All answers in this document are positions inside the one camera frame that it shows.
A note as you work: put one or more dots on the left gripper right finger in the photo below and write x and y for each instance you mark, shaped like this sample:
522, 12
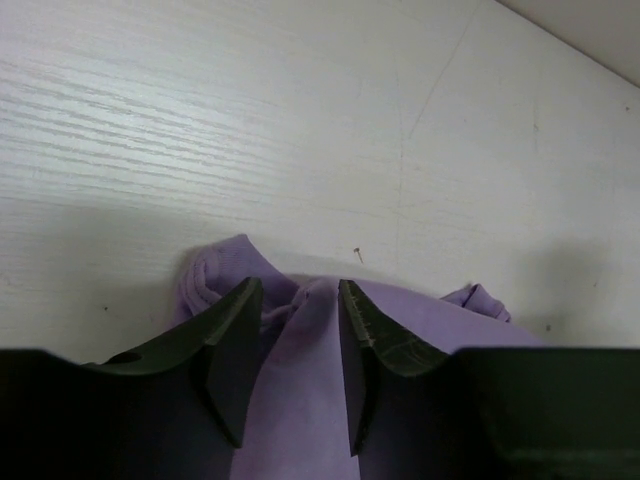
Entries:
416, 412

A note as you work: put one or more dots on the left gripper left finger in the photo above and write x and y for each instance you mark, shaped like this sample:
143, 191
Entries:
174, 407

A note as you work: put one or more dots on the purple t-shirt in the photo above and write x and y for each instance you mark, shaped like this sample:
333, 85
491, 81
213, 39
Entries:
297, 419

